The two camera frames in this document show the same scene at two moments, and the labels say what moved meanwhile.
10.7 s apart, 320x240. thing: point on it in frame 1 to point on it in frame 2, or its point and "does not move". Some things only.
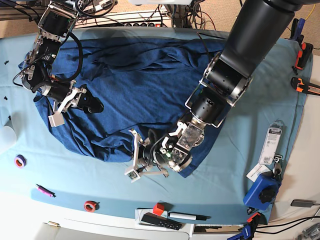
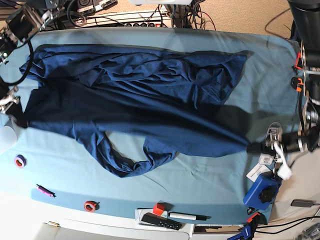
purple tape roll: [20, 161] does not move
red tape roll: [91, 206] does not move
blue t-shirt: [199, 151] to [178, 101]
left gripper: [88, 102] to [16, 111]
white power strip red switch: [144, 24] does not move
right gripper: [151, 153] to [292, 142]
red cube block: [159, 208] does not move
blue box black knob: [263, 192] does not move
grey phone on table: [303, 203] does not move
